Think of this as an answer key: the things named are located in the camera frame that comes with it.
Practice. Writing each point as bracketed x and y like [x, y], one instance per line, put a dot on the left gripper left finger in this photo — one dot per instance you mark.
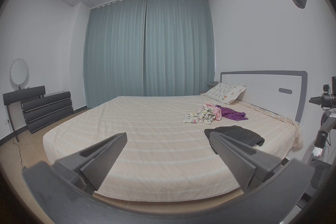
[102, 160]

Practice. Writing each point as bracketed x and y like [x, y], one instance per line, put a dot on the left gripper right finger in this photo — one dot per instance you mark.
[236, 162]

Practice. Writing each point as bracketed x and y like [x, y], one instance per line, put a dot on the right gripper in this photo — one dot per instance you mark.
[326, 101]

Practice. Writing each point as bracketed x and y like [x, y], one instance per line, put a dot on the black T-shirt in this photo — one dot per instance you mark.
[236, 136]

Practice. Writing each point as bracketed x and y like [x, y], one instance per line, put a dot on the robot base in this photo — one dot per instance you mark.
[315, 178]

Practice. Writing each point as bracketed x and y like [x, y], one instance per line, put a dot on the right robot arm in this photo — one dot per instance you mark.
[326, 123]

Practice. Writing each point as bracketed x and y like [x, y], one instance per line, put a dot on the bed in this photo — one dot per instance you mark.
[170, 125]

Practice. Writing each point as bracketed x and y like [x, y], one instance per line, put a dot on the purple garment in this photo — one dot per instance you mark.
[232, 114]

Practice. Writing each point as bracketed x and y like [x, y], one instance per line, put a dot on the pink garment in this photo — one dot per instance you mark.
[216, 112]

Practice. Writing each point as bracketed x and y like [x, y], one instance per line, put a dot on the white printed garment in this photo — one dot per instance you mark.
[196, 118]

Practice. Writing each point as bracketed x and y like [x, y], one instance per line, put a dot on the white printed pillow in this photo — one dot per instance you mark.
[225, 93]

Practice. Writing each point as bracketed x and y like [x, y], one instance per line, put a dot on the black chest of drawers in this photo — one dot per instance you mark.
[47, 112]

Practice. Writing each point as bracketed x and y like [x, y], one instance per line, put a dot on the grey bedside table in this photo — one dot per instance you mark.
[208, 87]

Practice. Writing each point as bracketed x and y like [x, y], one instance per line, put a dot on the black dressing table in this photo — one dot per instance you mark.
[21, 94]

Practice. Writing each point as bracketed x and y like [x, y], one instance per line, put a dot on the blue-green curtain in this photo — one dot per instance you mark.
[178, 47]
[115, 55]

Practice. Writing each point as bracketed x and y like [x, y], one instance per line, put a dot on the round white-framed mirror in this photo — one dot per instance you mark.
[19, 72]

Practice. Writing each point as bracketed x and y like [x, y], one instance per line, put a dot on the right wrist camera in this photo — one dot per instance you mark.
[326, 88]

